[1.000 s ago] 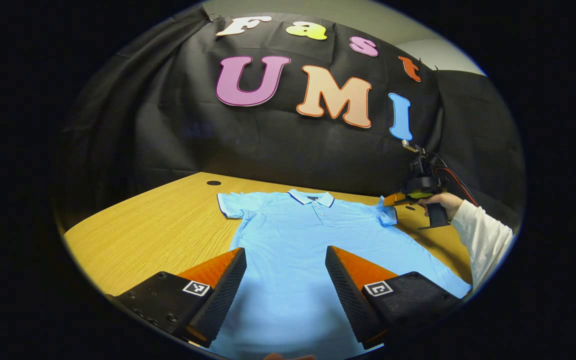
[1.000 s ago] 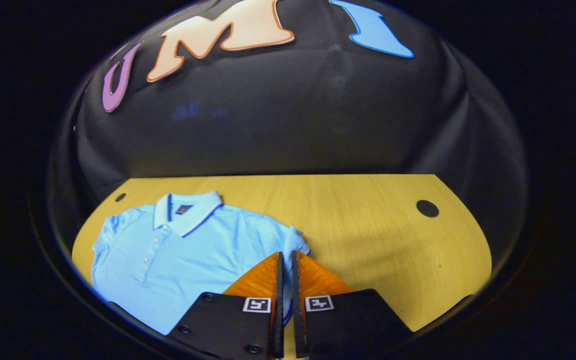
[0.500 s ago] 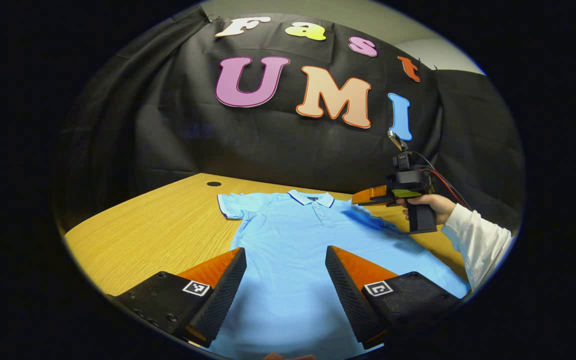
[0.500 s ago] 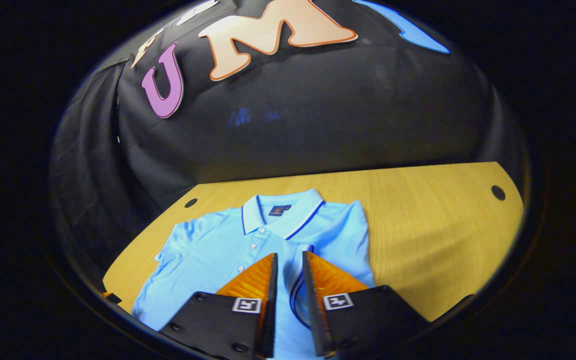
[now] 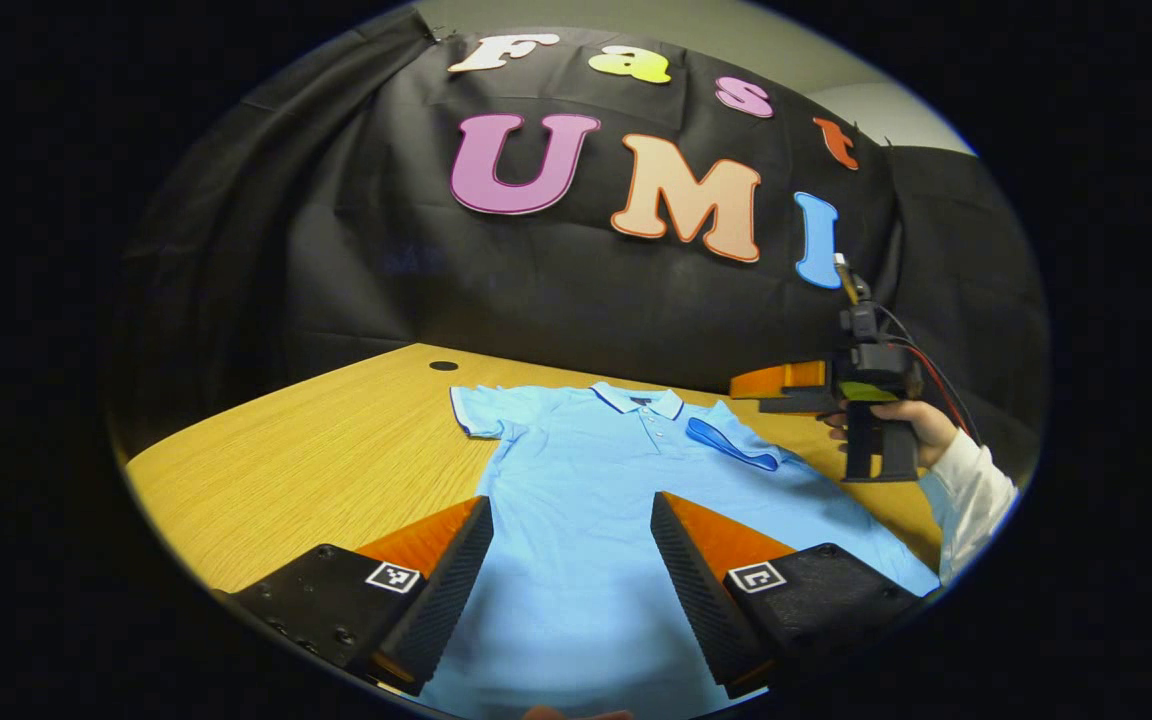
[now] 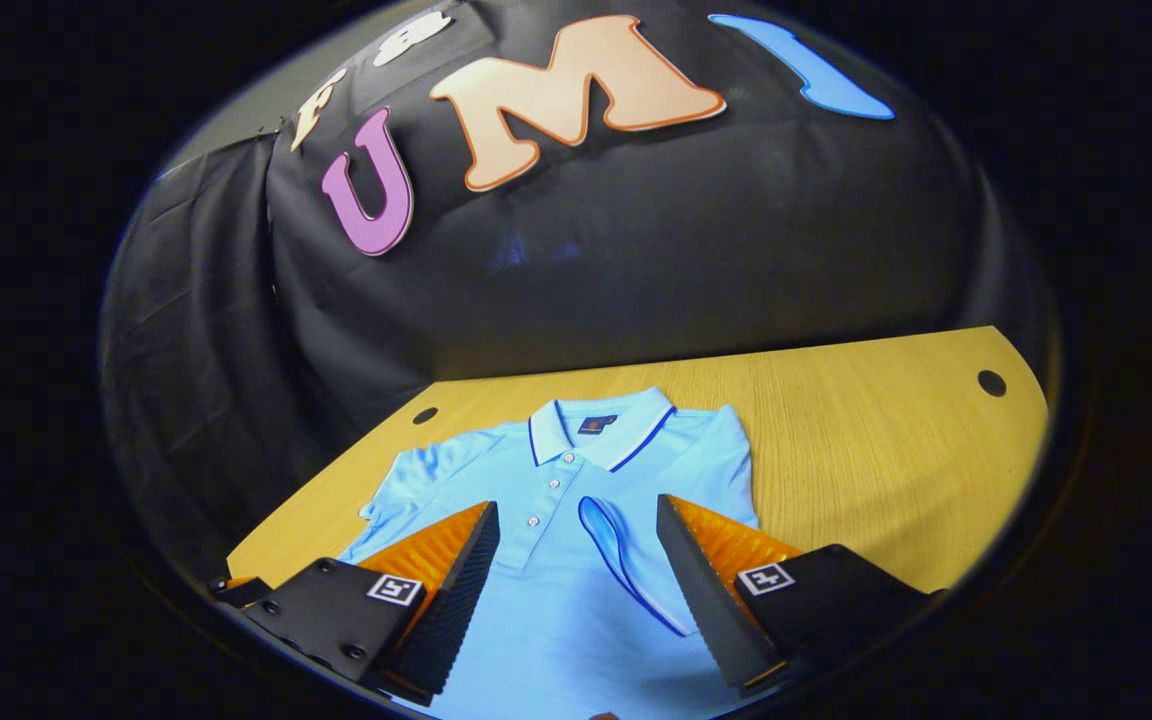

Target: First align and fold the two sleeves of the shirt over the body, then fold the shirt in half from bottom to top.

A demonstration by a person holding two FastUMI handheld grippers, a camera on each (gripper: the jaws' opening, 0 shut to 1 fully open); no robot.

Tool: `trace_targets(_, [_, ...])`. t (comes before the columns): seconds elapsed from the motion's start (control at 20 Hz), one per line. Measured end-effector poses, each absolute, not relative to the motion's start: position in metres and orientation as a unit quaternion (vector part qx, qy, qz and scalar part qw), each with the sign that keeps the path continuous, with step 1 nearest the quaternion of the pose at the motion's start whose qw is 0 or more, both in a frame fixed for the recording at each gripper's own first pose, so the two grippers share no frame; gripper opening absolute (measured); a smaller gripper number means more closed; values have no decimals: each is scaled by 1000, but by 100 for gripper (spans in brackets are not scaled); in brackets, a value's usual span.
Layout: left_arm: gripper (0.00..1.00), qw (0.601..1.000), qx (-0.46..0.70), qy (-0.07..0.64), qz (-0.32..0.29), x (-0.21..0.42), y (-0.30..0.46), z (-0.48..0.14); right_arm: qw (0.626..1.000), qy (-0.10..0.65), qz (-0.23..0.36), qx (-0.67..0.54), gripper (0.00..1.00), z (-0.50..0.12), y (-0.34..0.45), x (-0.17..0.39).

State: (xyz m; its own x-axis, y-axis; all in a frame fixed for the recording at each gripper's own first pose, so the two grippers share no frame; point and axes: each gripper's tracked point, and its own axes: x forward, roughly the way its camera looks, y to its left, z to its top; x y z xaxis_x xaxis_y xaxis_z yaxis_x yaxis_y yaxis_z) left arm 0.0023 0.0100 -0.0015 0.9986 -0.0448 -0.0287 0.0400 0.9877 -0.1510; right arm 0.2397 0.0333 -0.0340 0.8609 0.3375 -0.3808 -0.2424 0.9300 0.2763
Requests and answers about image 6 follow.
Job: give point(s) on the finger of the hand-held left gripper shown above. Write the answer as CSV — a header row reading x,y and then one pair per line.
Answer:
x,y
239,591

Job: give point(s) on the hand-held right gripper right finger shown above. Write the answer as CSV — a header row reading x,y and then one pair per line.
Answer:
x,y
701,600

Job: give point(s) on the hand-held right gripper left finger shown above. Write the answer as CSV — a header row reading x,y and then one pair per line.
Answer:
x,y
451,610

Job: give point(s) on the light blue polo T-shirt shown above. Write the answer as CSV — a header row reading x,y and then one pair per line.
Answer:
x,y
556,600

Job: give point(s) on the black backdrop cloth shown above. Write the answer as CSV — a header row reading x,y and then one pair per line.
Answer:
x,y
636,270

